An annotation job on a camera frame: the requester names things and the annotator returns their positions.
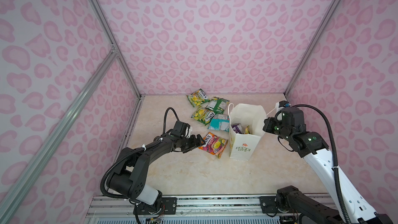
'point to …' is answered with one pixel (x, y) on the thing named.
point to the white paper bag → (246, 146)
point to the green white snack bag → (219, 106)
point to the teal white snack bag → (219, 122)
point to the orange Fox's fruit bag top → (246, 130)
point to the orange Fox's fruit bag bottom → (214, 144)
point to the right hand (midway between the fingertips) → (264, 119)
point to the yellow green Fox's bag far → (198, 98)
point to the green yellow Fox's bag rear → (203, 115)
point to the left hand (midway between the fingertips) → (201, 142)
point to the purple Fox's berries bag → (237, 127)
